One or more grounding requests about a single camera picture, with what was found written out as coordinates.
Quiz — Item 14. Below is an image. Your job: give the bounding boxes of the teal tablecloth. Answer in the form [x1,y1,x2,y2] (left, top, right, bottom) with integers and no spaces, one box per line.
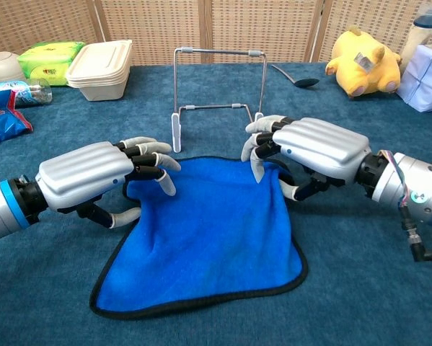
[0,61,432,346]

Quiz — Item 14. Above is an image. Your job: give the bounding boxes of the blue microfiber towel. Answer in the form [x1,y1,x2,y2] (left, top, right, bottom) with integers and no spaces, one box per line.
[89,155,309,321]

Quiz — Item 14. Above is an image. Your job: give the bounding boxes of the green tissue pack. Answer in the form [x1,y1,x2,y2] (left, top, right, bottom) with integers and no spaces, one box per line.
[17,40,87,87]

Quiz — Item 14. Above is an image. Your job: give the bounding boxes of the clear bottle with blue label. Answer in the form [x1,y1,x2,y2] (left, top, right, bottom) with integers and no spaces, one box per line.
[0,78,53,108]

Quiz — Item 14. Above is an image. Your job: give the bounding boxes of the wooden rattan folding screen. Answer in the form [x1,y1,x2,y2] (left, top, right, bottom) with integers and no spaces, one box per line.
[0,0,432,68]

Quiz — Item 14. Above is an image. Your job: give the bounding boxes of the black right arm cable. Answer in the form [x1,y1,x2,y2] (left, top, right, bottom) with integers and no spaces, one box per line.
[399,207,432,263]

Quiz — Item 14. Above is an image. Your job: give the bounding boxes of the beige lidded food container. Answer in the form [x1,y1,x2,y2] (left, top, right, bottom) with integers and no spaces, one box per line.
[65,39,134,102]

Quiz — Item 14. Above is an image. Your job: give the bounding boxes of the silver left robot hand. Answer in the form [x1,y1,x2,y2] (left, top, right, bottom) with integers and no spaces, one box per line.
[35,136,182,230]

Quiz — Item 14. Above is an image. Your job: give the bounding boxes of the baby bottle with blue cap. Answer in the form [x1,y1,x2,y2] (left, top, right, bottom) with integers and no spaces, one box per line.
[399,4,432,73]

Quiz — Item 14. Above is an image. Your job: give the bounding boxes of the beige upturned bowl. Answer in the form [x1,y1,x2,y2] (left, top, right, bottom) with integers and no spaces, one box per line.
[0,51,27,87]

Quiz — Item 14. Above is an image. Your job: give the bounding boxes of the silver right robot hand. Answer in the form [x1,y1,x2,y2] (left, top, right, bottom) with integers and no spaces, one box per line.
[240,115,372,202]

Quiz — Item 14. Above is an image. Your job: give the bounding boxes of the metal wire rack white feet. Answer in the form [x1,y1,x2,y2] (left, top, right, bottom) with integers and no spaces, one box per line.
[170,46,268,154]

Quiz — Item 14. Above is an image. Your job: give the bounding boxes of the yellow plush toy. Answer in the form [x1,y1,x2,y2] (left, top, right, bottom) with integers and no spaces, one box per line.
[325,25,402,99]

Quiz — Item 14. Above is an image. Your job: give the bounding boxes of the pale lavender wrapped box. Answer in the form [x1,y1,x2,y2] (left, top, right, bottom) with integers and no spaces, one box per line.
[395,40,432,113]

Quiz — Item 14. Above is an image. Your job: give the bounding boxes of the black spoon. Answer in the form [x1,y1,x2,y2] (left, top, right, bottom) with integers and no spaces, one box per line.
[271,63,320,89]

